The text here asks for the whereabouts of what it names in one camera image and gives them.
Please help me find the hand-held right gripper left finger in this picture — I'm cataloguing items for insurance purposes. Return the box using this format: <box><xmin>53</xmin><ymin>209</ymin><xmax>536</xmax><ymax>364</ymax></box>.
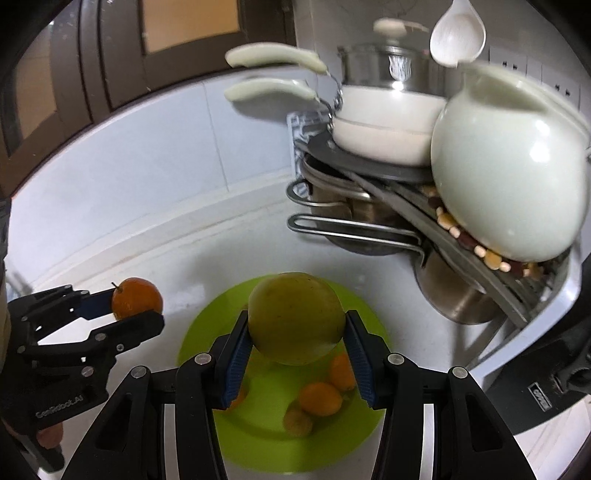
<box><xmin>60</xmin><ymin>310</ymin><xmax>253</xmax><ymax>480</ymax></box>

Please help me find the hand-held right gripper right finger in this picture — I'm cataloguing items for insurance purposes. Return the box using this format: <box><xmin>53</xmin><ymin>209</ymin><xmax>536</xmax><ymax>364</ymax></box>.
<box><xmin>345</xmin><ymin>310</ymin><xmax>519</xmax><ymax>480</ymax></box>

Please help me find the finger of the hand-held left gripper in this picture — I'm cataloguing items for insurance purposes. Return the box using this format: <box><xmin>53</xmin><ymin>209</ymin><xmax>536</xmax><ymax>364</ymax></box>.
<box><xmin>8</xmin><ymin>285</ymin><xmax>116</xmax><ymax>345</ymax></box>
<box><xmin>20</xmin><ymin>310</ymin><xmax>166</xmax><ymax>377</ymax></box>

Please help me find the large orange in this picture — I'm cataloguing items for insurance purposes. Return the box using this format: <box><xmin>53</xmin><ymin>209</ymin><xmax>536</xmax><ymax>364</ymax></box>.
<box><xmin>228</xmin><ymin>377</ymin><xmax>249</xmax><ymax>409</ymax></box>

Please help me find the medium orange with stem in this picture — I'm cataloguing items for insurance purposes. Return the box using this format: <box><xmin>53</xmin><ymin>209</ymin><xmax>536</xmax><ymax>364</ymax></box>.
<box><xmin>111</xmin><ymin>277</ymin><xmax>164</xmax><ymax>320</ymax></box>

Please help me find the large green apple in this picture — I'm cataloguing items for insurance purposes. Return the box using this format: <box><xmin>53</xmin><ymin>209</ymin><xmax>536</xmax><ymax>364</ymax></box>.
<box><xmin>248</xmin><ymin>272</ymin><xmax>346</xmax><ymax>367</ymax></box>

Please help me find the brown longan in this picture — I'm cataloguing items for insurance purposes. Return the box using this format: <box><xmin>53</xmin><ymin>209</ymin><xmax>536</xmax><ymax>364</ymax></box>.
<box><xmin>283</xmin><ymin>408</ymin><xmax>315</xmax><ymax>437</ymax></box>

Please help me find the green plastic plate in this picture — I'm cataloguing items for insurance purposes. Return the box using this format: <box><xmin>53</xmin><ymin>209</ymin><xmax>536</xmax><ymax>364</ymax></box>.
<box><xmin>177</xmin><ymin>275</ymin><xmax>393</xmax><ymax>476</ymax></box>

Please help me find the person's left hand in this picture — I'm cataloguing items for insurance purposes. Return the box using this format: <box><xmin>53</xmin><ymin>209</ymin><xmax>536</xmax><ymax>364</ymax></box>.
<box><xmin>37</xmin><ymin>422</ymin><xmax>64</xmax><ymax>450</ymax></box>

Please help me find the small tangerine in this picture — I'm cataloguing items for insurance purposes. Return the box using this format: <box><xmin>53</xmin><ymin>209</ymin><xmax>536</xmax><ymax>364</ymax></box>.
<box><xmin>328</xmin><ymin>353</ymin><xmax>358</xmax><ymax>393</ymax></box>
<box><xmin>297</xmin><ymin>381</ymin><xmax>344</xmax><ymax>418</ymax></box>

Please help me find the plain steel pot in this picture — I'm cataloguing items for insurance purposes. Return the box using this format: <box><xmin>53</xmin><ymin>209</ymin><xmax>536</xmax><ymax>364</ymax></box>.
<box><xmin>413</xmin><ymin>250</ymin><xmax>502</xmax><ymax>325</ymax></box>

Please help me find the beaded wooden trivet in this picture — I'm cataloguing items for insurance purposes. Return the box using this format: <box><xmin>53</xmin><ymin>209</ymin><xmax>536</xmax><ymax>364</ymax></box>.
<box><xmin>421</xmin><ymin>184</ymin><xmax>546</xmax><ymax>278</ymax></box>

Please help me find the grey and white shelf rack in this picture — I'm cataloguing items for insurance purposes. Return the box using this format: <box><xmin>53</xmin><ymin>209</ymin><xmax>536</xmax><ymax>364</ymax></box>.
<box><xmin>286</xmin><ymin>111</ymin><xmax>583</xmax><ymax>329</ymax></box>

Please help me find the white ceramic pot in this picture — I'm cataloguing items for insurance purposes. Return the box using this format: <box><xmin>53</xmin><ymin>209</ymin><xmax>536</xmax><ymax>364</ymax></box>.
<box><xmin>429</xmin><ymin>62</ymin><xmax>591</xmax><ymax>265</ymax></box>

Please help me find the glass lid with white knob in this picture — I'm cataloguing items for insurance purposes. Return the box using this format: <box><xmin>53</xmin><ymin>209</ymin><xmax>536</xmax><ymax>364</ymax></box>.
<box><xmin>340</xmin><ymin>17</ymin><xmax>445</xmax><ymax>60</ymax></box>

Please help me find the white ladle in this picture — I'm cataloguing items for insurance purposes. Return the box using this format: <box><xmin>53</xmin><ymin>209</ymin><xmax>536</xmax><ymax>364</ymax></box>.
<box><xmin>429</xmin><ymin>0</ymin><xmax>487</xmax><ymax>66</ymax></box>

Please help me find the steel pot with wire handle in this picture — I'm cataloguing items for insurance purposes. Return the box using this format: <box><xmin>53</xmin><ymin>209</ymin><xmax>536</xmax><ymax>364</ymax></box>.
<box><xmin>286</xmin><ymin>156</ymin><xmax>426</xmax><ymax>257</ymax></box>

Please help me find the white pan with cream handle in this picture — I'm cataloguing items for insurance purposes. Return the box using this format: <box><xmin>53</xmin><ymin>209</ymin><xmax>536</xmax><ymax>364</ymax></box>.
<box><xmin>224</xmin><ymin>42</ymin><xmax>450</xmax><ymax>136</ymax></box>
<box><xmin>223</xmin><ymin>77</ymin><xmax>438</xmax><ymax>166</ymax></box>

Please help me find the dark wooden window frame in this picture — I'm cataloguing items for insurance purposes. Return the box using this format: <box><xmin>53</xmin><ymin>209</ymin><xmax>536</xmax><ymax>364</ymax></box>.
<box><xmin>0</xmin><ymin>0</ymin><xmax>297</xmax><ymax>200</ymax></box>

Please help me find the white wall socket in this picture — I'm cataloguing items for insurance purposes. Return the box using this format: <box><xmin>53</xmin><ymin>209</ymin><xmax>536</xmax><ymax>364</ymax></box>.
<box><xmin>488</xmin><ymin>45</ymin><xmax>530</xmax><ymax>75</ymax></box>
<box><xmin>542</xmin><ymin>64</ymin><xmax>581</xmax><ymax>110</ymax></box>

